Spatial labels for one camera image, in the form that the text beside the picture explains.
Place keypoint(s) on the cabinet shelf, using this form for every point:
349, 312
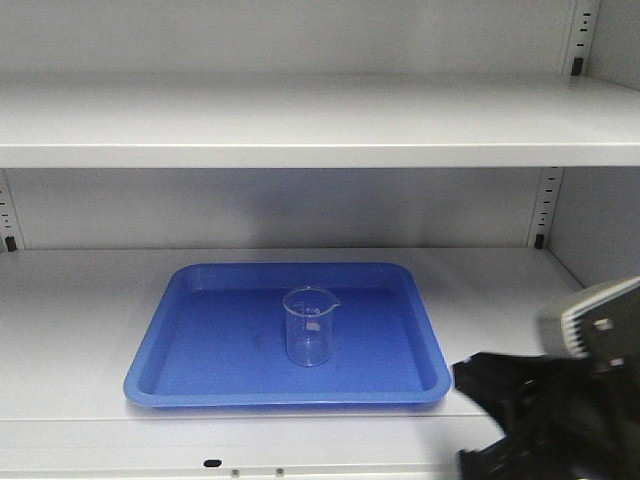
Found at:
72, 320
316, 121

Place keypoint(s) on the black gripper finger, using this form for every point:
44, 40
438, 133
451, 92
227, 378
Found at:
489, 463
494, 382

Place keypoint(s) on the upper cabinet shelf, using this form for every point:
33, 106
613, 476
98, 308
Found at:
316, 121

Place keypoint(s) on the clear glass beaker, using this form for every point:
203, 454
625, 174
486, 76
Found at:
309, 314

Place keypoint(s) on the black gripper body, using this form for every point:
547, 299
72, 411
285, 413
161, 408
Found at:
582, 421

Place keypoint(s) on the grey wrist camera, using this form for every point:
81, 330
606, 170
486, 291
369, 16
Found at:
599, 323

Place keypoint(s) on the lower cabinet shelf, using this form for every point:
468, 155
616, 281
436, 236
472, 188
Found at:
72, 320

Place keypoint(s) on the blue plastic tray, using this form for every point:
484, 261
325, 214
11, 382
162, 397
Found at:
217, 339

